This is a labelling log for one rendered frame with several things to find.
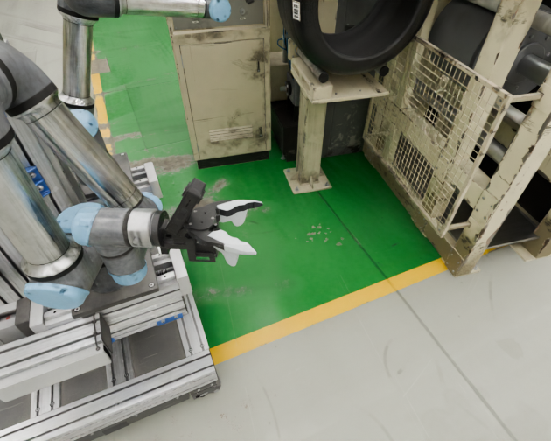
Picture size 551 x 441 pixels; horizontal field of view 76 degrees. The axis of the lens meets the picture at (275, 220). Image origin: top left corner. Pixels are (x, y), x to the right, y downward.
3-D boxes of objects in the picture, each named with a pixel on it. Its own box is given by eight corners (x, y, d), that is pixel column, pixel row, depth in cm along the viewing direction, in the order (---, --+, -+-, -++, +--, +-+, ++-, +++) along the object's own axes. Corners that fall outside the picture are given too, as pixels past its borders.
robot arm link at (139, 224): (138, 200, 69) (122, 226, 63) (161, 201, 69) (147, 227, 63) (146, 230, 74) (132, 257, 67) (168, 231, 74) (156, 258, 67)
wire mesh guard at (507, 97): (362, 137, 228) (386, 17, 179) (365, 137, 229) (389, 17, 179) (440, 238, 167) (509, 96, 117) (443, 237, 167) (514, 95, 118)
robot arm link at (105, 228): (95, 227, 75) (80, 197, 69) (147, 229, 75) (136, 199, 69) (80, 256, 69) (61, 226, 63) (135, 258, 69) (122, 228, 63)
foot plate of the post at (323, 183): (283, 171, 253) (283, 165, 250) (318, 164, 258) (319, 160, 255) (293, 194, 235) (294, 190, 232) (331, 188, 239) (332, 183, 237)
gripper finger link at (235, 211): (255, 214, 78) (217, 229, 74) (254, 192, 74) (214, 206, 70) (263, 222, 76) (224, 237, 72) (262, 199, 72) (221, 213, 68)
